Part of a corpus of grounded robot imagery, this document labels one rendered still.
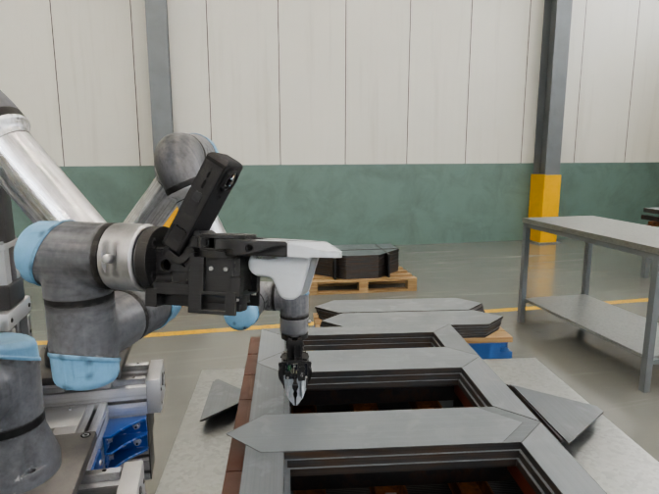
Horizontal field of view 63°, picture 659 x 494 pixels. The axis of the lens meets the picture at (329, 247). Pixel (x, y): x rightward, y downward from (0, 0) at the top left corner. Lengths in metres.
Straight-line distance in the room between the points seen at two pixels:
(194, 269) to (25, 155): 0.36
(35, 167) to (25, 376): 0.33
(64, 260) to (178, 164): 0.66
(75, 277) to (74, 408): 0.85
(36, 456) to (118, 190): 7.40
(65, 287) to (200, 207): 0.18
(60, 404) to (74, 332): 0.84
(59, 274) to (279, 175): 7.67
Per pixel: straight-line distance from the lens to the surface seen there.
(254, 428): 1.43
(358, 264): 5.91
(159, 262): 0.61
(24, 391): 0.97
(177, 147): 1.29
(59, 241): 0.65
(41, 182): 0.83
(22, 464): 1.01
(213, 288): 0.57
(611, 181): 10.70
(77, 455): 1.08
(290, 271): 0.54
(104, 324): 0.68
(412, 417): 1.49
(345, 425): 1.43
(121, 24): 8.42
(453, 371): 1.81
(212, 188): 0.57
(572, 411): 1.82
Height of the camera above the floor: 1.56
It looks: 10 degrees down
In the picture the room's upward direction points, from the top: straight up
